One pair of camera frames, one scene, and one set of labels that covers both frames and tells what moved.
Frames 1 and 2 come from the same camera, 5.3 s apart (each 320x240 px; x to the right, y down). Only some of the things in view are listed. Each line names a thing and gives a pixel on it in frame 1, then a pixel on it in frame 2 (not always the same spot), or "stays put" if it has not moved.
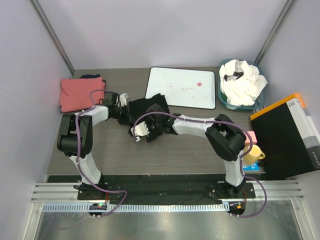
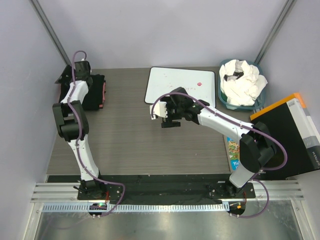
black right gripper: x=152 y=129 -> x=170 y=120
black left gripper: x=126 y=116 -> x=64 y=75
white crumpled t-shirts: x=241 y=82 stays put
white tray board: x=183 y=87 stays put
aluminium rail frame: x=64 y=197 stays put
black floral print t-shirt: x=138 y=106 -> x=93 y=98
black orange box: x=285 y=132 stays put
